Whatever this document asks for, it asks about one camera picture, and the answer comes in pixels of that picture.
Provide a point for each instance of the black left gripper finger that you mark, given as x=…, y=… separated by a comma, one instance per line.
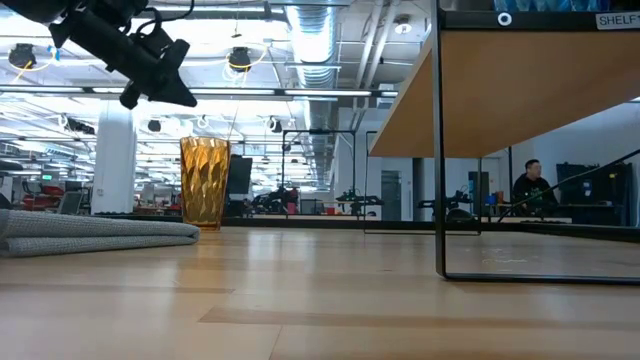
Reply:
x=175, y=80
x=131, y=97

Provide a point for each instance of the tall amber faceted plastic cup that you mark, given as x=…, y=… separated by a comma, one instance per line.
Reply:
x=205, y=185

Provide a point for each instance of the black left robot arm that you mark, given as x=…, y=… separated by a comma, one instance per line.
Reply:
x=35, y=7

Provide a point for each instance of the wooden shelf with black legs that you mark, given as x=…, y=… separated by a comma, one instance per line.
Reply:
x=500, y=90

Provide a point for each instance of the white column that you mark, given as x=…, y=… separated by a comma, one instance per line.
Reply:
x=114, y=160

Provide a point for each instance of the black background monitor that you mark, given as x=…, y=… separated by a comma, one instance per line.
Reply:
x=240, y=175

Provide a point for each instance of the grey folded cloth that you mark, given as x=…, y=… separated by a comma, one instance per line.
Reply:
x=90, y=232

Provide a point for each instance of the person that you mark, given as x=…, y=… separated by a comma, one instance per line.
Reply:
x=534, y=192

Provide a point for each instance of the black ceiling camera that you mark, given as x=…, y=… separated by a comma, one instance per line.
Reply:
x=240, y=59
x=21, y=55

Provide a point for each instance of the silver ventilation duct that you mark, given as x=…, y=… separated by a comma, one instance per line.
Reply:
x=314, y=45

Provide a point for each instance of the black background rig frame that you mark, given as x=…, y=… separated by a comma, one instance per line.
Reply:
x=320, y=132

